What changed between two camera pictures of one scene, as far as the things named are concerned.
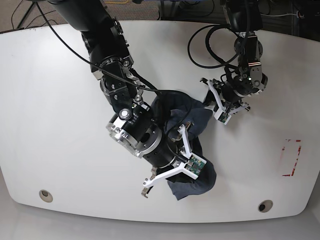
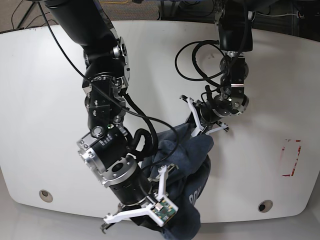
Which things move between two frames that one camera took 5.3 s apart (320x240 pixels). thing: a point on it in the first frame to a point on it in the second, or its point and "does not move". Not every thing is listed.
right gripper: (229, 102) to (206, 115)
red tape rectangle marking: (293, 167) does not move
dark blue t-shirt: (178, 109) to (179, 148)
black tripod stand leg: (25, 14) does not move
